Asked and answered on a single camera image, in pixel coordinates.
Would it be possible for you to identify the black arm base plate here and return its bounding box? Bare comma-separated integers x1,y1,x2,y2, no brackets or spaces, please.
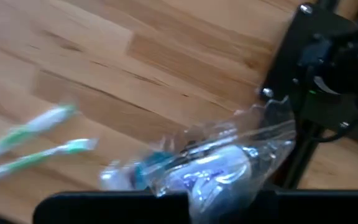
258,2,358,144

